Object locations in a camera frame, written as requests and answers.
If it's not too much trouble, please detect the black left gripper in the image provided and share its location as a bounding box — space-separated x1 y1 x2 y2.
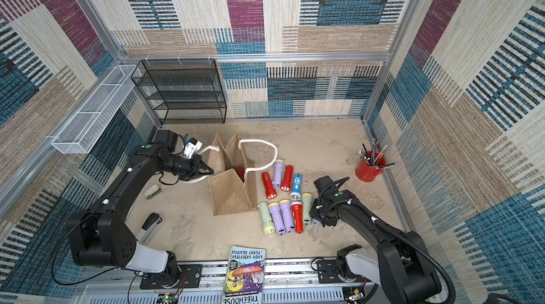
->
163 155 215 181

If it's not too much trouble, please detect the green flashlight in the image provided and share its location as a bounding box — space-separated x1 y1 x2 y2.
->
258 201 275 234
302 193 313 226

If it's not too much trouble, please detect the brown jute tote bag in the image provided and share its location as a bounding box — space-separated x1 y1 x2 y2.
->
188 134 278 216

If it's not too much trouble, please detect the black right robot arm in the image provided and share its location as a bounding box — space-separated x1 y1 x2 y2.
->
310 176 447 303

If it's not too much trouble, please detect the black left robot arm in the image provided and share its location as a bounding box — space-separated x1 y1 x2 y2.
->
65 130 214 288

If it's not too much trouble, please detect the red flashlight lower row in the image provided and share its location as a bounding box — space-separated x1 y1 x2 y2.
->
291 201 304 234

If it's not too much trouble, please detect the blue flashlight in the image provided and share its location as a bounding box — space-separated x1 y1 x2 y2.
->
290 173 302 201

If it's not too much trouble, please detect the red pen cup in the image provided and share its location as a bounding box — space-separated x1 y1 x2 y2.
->
355 139 395 183

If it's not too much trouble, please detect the purple flashlight upper row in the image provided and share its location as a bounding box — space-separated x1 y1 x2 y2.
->
272 159 284 188

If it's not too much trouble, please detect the black white stapler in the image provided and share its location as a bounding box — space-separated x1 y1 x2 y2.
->
136 213 165 245

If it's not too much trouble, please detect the colourful treehouse book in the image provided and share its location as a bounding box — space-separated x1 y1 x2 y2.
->
221 246 266 304

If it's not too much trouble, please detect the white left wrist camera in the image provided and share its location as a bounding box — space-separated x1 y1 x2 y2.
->
183 137 202 159

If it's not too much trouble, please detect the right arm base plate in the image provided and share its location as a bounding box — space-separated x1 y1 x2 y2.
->
311 258 364 284

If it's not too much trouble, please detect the black wire shelf rack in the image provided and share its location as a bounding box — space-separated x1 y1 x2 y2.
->
131 58 227 125

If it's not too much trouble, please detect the black corrugated cable hose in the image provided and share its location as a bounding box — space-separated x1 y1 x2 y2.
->
316 175 456 304

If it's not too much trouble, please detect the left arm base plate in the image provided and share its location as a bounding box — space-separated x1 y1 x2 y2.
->
139 264 203 290

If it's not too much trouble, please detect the white mesh wall basket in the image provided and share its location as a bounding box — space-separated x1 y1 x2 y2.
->
52 65 136 154

